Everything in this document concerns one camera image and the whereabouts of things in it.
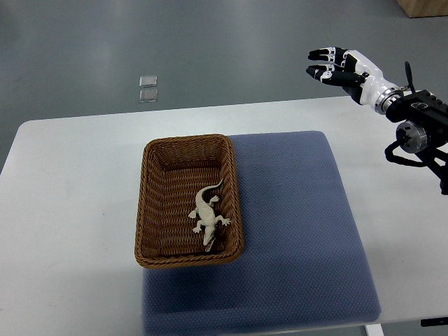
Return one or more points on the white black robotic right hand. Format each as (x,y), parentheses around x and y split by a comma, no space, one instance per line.
(357,75)

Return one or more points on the dark toy crocodile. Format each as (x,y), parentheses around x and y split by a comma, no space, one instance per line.
(207,217)

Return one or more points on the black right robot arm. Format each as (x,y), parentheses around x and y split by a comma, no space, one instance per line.
(420,134)

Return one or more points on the brown wicker basket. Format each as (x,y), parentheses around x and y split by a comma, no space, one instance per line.
(173,171)

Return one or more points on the wooden box corner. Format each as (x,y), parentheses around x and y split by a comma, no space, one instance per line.
(424,8)

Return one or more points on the blue quilted mat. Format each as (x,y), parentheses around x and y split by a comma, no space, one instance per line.
(303,263)

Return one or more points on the lower clear floor plate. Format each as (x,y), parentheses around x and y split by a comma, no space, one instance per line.
(148,95)

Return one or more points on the clear floor plate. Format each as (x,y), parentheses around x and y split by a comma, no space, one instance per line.
(148,81)
(148,95)

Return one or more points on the upper clear floor plate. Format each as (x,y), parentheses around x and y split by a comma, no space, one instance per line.
(148,81)

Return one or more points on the white table leg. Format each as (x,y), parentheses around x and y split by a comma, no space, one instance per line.
(374,330)

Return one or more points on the black table edge bracket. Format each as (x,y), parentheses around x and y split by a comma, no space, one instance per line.
(430,322)

